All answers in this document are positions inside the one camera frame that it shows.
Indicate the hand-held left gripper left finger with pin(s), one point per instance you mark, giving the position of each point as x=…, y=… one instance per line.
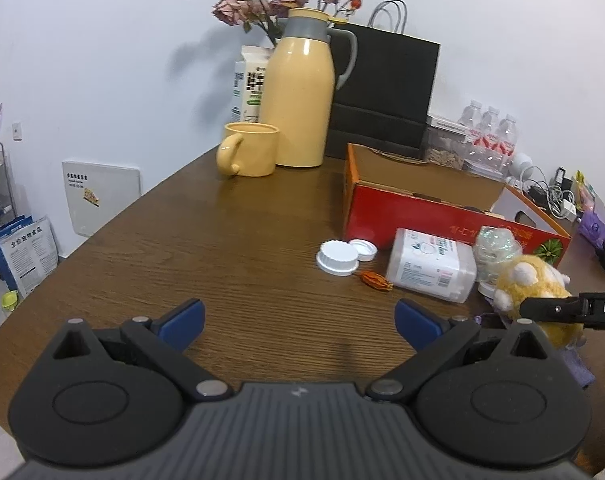
x=182, y=321

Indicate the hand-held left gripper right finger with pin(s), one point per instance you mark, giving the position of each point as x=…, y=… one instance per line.
x=417, y=325

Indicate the yellow plush toy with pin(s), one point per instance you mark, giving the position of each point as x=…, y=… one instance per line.
x=532, y=280

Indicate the white plastic bottle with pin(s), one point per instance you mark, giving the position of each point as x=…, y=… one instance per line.
x=427, y=262

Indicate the lilac knitted pouch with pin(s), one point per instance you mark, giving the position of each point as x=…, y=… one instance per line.
x=579, y=367

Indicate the clear plastic bottle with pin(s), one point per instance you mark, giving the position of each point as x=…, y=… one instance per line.
x=494, y=250

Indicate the small white cap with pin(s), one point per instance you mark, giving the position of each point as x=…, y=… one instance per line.
x=367, y=250

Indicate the large white ribbed cap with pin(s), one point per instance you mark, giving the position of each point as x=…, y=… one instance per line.
x=337, y=257

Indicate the red orange cardboard box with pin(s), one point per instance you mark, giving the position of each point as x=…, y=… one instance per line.
x=407, y=215

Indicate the purple printed pouch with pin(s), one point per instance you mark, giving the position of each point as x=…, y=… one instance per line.
x=594, y=227

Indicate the dried orange flower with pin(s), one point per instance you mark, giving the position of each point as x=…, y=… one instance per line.
x=375, y=280

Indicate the white charger plug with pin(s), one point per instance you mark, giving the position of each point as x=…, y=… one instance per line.
x=569, y=208

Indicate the colourful snack packet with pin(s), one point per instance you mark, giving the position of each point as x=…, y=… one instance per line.
x=584, y=190

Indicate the small dark device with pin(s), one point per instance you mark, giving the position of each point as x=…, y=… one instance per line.
x=560, y=177

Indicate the blue white printed bag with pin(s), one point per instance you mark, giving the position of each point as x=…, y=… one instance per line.
x=27, y=255

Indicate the clear water bottle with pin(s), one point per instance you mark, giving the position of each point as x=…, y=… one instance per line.
x=470, y=120
x=487, y=127
x=505, y=135

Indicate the small yellow-green cup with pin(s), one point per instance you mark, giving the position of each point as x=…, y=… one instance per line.
x=10, y=302

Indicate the clear jar of seeds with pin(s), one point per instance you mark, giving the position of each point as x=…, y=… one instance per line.
x=447, y=152

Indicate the yellow ceramic mug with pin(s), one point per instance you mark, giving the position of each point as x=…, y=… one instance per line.
x=255, y=152

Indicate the white milk carton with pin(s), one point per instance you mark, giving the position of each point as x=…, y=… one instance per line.
x=250, y=85

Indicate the black paper bag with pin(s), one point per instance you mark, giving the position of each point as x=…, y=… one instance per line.
x=382, y=80

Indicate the yellow thermos jug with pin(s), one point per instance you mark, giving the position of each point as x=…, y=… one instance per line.
x=297, y=100

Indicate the white wall panel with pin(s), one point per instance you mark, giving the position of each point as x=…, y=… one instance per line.
x=102, y=195

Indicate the wall switch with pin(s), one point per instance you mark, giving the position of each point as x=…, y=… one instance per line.
x=16, y=130

